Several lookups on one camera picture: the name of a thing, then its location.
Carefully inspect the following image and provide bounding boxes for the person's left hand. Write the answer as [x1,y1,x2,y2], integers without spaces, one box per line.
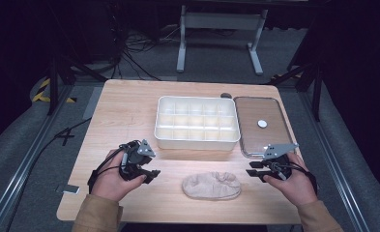
[90,149,148,203]

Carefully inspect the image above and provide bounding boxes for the yellow black hazard tape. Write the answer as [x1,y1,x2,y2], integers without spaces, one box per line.
[31,77,78,104]

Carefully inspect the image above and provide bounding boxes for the small grey card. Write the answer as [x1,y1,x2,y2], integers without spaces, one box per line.
[55,184,81,195]

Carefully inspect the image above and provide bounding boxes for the long black floor cable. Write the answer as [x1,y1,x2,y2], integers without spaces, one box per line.
[3,117,93,232]

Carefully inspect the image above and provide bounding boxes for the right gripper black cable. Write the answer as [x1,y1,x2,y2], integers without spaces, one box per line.
[273,159,318,195]

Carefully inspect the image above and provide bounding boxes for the white compartment storage box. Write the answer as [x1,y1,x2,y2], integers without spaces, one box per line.
[154,95,242,152]

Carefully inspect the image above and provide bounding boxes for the white metal table frame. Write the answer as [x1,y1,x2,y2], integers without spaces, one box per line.
[176,4,270,77]

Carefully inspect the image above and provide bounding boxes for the clear plastic box lid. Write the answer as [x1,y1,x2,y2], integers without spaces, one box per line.
[233,96,294,160]

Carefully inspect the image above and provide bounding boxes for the person's right hand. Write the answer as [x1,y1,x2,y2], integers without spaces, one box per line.
[263,152,318,208]

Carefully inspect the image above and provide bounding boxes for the tangle of black floor cables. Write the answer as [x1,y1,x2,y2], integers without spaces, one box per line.
[114,25,181,81]

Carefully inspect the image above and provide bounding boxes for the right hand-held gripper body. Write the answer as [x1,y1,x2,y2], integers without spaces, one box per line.
[262,142,300,181]

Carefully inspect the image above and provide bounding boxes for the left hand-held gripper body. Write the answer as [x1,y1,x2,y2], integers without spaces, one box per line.
[118,138,157,182]

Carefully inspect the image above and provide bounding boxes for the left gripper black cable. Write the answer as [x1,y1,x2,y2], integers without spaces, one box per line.
[87,143,137,194]

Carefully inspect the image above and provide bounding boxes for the black metal stand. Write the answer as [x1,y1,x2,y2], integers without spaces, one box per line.
[46,52,108,117]
[268,59,325,123]

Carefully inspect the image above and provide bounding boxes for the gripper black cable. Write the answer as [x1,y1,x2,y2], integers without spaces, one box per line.
[87,143,137,194]
[273,159,318,195]

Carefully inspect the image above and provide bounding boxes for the aluminium floor rail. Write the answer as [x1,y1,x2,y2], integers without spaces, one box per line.
[298,90,370,232]
[0,86,73,232]

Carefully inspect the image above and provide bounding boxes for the beige sock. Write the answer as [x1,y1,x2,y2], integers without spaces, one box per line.
[181,171,243,201]

